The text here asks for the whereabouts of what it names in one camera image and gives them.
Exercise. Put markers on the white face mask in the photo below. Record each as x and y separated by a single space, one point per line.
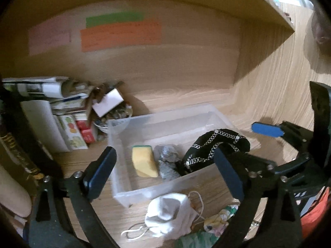
168 215

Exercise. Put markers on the floral print cloth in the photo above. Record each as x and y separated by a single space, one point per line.
214 222

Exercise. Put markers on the pile of papers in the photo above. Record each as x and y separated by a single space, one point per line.
44 87

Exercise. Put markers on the pink paper sheet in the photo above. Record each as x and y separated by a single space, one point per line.
49 37

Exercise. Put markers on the yellow green sponge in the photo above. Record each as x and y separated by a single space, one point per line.
144 161

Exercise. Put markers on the grey crumpled cloth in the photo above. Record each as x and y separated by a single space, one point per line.
168 162

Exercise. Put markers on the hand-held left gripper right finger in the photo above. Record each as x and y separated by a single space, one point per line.
228 174

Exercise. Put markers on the bowl of coins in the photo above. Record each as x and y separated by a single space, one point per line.
119 115

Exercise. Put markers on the white paper card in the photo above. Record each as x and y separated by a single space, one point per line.
107 103

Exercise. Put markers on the wooden shelf board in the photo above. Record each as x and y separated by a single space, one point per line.
269 7

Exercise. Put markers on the white upright book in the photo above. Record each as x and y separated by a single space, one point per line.
45 126

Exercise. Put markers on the green paper sheet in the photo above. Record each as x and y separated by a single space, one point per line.
113 19

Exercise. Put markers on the clear plastic storage box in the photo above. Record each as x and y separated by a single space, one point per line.
165 131

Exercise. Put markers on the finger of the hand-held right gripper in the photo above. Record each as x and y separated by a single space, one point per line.
297 165
266 130

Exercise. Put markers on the dark hardcover book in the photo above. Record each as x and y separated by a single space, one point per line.
23 149

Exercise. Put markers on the red cloth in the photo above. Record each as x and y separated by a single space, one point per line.
316 214

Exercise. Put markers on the red small box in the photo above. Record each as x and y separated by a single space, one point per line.
86 131

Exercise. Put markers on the fruit print box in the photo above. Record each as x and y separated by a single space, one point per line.
72 134

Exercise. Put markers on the orange paper sheet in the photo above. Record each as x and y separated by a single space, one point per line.
120 36

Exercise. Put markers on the beige rounded object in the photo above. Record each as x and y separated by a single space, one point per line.
13 188

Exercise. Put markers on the clear plastic bag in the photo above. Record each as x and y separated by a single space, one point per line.
320 25

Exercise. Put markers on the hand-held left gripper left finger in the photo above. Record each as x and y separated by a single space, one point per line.
101 169

